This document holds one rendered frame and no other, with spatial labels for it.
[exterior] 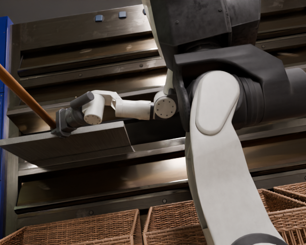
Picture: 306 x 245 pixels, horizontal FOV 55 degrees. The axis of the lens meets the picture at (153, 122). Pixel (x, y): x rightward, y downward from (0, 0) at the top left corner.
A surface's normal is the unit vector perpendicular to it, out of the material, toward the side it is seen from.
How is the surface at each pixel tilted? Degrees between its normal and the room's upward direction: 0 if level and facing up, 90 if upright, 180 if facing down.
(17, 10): 180
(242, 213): 90
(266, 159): 70
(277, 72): 90
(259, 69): 90
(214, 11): 101
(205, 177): 114
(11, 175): 90
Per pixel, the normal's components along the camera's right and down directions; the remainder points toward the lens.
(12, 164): -0.05, -0.36
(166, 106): 0.01, 0.30
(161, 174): -0.10, -0.66
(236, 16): -0.12, 0.11
